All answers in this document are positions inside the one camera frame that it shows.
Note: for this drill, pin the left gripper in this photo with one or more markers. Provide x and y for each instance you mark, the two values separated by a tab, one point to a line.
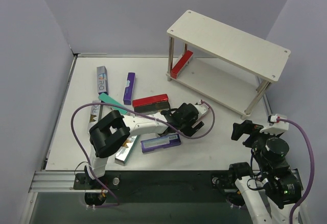
189	121

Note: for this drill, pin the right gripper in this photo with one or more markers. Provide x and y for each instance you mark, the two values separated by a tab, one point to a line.
248	131

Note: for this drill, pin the red toothpaste box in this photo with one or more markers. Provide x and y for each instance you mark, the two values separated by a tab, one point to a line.
182	62
150	100

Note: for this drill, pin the purple toothpaste box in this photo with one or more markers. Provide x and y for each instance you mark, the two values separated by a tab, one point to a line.
153	144
128	93

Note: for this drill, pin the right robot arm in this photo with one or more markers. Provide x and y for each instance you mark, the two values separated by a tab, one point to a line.
271	196

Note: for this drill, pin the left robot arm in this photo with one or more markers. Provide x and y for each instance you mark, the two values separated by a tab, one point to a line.
109	134

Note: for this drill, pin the white two-tier shelf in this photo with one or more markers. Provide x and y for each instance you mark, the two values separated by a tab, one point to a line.
224	43

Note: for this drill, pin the purple toothpaste box flat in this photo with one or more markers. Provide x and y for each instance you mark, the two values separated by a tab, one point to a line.
153	144

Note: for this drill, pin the silver Rio box bottom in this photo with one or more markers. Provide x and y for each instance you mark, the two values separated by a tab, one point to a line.
123	154

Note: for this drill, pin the silver rio box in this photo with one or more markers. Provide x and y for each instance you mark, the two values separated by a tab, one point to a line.
95	114
102	80
123	154

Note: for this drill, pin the teal toothpaste box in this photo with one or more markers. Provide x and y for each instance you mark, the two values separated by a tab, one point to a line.
107	99

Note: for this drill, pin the silver Rio box left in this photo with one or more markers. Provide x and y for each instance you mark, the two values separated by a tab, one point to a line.
95	114

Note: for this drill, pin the silver Rio box top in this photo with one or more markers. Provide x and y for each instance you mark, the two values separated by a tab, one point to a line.
102	80

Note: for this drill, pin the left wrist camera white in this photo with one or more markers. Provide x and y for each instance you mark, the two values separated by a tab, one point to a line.
202	109

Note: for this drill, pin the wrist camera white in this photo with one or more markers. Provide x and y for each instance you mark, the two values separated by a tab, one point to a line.
202	109
275	126

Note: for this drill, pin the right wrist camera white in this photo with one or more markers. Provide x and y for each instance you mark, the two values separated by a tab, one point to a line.
275	126

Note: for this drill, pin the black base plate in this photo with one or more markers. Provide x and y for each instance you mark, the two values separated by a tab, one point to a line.
163	186

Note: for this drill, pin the aluminium frame rail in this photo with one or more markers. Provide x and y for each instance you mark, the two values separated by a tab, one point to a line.
51	198

